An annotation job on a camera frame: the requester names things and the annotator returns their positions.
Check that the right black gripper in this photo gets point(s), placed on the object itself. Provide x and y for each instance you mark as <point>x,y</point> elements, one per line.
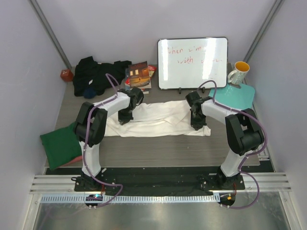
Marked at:
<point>196,125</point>

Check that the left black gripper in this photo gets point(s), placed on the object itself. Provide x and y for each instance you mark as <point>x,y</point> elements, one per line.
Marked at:
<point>124,120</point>

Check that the white t-shirt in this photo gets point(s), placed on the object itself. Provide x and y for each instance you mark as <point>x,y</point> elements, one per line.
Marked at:
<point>156,120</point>

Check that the brown Edward Tulane book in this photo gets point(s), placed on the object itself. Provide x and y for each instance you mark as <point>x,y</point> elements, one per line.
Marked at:
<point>139,75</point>

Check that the red Treehouse book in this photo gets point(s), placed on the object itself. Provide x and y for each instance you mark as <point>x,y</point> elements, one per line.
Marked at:
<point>152,70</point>

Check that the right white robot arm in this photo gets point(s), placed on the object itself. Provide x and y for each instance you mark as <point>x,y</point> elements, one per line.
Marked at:
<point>243,131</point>

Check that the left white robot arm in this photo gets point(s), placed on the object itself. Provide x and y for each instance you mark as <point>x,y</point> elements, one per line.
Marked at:
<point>90,128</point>

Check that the dark blue cloth ball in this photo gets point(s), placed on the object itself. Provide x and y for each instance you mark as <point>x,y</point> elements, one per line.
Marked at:
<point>89,93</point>

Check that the teal cutting board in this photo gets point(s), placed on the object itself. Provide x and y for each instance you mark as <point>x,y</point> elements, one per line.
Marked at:
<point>236,96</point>

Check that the black t-shirt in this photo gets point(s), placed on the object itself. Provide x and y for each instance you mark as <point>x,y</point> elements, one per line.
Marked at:
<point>89,73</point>

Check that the white mug yellow inside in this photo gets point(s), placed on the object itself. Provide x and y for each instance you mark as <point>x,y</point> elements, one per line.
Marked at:
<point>239,72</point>

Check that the white whiteboard with writing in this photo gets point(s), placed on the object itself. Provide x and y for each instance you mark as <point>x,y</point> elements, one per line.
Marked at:
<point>187,63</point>

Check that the folded pink t-shirt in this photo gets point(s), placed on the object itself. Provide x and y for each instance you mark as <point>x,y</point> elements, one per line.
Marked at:
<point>77,159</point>

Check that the folded green t-shirt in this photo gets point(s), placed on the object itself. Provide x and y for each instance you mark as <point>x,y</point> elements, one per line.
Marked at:
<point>61,146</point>

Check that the red cube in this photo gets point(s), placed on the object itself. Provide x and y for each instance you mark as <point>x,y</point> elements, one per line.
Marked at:
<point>66,75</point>

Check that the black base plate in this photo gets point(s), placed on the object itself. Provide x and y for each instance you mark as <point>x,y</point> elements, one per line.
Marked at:
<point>153,181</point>

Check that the slotted cable duct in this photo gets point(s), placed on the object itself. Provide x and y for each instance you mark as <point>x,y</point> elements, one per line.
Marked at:
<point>96,198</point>

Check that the right aluminium frame post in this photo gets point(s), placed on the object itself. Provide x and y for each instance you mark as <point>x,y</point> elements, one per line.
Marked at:
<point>277,4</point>

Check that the aluminium frame post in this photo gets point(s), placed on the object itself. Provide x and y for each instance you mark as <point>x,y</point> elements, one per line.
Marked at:
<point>277,4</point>
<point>49,31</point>

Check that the left aluminium frame post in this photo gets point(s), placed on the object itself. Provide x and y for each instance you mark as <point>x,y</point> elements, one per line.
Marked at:
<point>49,31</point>

